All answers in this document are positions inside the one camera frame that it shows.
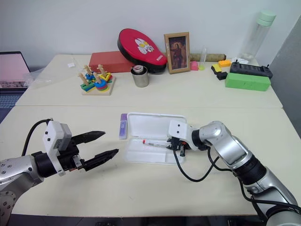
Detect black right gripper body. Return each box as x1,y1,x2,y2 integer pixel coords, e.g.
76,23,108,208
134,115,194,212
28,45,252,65
167,137,189,153

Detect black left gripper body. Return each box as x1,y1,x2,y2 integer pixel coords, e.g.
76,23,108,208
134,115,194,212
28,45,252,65
57,139,86,173

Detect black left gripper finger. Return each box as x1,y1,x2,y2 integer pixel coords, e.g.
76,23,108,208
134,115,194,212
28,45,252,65
71,130,106,145
82,148,120,172

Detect red capped marker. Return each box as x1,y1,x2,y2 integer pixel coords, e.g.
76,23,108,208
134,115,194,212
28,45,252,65
142,139,170,149

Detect white plastic pencil case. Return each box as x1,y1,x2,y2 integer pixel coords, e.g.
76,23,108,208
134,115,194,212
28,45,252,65
123,112,188,165

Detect red black oval case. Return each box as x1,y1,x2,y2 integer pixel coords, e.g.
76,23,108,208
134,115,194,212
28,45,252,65
117,28,168,74

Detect wooden shape stacking toy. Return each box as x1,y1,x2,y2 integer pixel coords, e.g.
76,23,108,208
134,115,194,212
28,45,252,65
78,64,117,96

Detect steel cup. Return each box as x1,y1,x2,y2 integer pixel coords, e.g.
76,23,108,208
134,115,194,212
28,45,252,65
130,65,150,89

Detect clear plastic bag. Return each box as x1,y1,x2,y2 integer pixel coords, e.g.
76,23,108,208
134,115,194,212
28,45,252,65
23,55,79,89

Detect red rectangular box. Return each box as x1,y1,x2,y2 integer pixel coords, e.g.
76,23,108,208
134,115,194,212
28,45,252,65
88,50,136,74

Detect blue patterned mat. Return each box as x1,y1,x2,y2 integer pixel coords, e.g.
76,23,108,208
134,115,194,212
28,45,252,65
0,88,27,124

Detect clear tube with green base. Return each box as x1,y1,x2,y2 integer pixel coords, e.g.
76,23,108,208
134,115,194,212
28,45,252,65
198,47,208,71

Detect wooden framed portrait picture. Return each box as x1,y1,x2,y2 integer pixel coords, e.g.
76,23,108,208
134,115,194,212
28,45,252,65
163,32,191,75

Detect green rectangular block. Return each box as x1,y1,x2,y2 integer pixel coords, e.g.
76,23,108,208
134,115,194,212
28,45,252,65
224,72,271,92

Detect bamboo stick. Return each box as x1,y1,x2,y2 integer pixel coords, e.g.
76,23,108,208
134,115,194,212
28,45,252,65
189,53,227,61

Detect black ribbed tray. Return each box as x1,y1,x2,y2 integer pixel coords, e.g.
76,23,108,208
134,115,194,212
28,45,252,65
229,59,274,80

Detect laptop with pink screen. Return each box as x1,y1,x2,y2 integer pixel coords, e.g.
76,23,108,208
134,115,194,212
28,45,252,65
0,51,32,89

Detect white crumpled wrapper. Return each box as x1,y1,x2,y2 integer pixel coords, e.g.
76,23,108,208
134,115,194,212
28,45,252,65
231,56,250,64

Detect grey partition panel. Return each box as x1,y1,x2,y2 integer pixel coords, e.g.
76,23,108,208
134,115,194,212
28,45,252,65
268,20,301,140

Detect clear bottle with green lid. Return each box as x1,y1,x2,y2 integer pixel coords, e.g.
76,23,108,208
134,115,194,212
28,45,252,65
239,9,277,60

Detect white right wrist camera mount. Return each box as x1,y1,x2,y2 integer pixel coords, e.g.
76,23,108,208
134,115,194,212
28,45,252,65
166,120,197,151

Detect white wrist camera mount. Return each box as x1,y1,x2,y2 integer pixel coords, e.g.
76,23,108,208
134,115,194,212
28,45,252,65
166,120,197,151
42,120,73,177

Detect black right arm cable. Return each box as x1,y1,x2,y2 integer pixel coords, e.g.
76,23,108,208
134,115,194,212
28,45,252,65
173,147,301,219

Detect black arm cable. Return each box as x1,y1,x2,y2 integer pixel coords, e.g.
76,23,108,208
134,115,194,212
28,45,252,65
173,147,301,219
21,119,52,156

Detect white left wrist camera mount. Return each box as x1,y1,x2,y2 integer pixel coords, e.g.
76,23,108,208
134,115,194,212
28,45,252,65
42,120,73,177

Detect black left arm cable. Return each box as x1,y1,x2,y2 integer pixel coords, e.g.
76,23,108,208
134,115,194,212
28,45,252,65
21,119,52,156

